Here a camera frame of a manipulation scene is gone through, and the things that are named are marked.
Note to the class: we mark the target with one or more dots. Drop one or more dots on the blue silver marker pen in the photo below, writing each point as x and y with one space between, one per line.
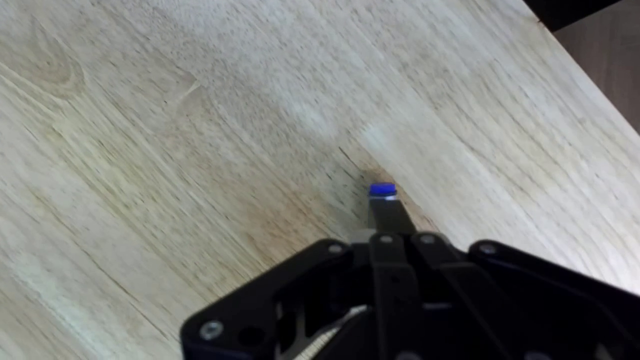
385 193

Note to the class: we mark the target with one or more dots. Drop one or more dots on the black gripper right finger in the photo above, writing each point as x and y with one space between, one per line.
521 306

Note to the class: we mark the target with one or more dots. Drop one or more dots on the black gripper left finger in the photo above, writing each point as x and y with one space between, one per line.
313 300

